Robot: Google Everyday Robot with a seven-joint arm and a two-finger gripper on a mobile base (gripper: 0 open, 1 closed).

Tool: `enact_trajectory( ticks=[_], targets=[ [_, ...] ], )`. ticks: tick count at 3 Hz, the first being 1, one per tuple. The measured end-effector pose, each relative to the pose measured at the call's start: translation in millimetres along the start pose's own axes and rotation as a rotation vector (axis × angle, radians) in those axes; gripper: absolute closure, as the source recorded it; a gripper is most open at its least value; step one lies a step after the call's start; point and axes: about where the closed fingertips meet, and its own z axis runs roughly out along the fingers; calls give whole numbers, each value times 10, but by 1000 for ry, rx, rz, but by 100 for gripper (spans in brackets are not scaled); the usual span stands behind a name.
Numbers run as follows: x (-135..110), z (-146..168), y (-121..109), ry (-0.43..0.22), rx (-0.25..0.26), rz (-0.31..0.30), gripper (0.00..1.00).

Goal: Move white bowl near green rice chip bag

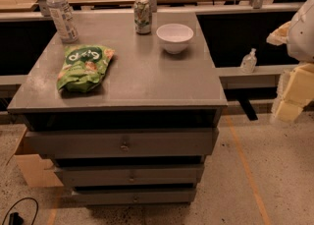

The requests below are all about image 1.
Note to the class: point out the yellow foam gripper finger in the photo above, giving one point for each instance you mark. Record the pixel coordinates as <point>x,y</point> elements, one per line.
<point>294,92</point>
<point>279,36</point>

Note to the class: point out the white bowl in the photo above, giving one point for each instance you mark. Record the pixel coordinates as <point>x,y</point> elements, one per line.
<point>174,38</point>

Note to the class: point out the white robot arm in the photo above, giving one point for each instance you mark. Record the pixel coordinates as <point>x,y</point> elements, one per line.
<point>300,43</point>

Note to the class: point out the green rice chip bag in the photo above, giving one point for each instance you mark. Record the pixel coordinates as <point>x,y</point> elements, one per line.
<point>84,67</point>

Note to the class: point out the hand sanitizer pump bottle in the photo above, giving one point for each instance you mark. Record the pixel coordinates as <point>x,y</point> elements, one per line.
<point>249,61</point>

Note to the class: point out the top grey drawer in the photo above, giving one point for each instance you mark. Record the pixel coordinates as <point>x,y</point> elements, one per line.
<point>101,144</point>

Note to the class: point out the grey drawer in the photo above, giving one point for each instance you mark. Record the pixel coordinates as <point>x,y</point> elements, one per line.
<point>129,175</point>
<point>135,196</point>
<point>101,144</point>

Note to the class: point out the green soda can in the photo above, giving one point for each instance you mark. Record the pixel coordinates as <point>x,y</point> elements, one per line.
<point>142,16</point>

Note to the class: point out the middle grey drawer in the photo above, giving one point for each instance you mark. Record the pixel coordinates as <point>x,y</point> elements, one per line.
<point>129,175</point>

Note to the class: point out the grey drawer cabinet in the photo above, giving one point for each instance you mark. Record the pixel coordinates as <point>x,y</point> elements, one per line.
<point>145,88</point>

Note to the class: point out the bottom grey drawer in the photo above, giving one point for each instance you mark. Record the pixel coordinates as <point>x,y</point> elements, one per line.
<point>135,196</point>

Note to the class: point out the clear plastic water bottle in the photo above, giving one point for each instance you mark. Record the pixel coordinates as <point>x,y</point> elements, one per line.
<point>61,14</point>

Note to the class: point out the cardboard box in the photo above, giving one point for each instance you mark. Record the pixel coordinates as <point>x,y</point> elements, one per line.
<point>37,172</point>

